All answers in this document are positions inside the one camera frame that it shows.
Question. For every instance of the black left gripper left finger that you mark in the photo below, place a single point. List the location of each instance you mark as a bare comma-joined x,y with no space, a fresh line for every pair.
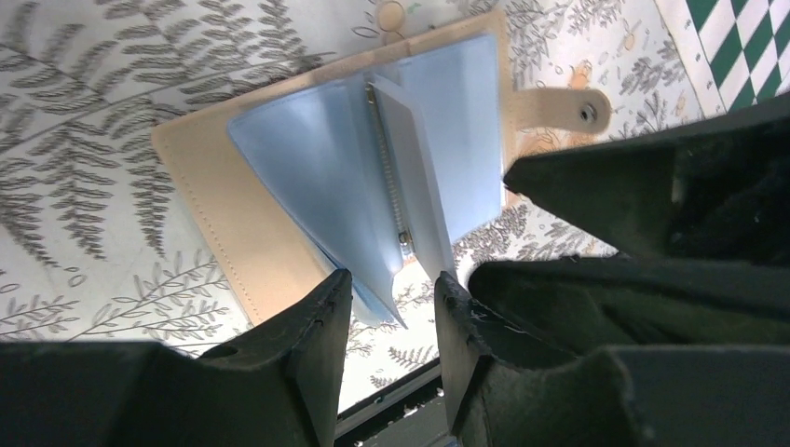
278,384

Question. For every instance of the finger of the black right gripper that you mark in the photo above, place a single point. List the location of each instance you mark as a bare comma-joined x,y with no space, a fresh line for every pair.
715,189
577,304

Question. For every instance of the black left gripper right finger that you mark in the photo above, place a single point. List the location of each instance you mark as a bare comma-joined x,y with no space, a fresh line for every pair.
473,339

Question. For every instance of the beige leather card holder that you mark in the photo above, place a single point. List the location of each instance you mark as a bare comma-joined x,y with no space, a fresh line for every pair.
368,163

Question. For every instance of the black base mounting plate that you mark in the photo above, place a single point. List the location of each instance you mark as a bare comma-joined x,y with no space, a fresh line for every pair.
390,404

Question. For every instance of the green white chessboard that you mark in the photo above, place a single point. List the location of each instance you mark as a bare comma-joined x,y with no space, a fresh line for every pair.
735,52

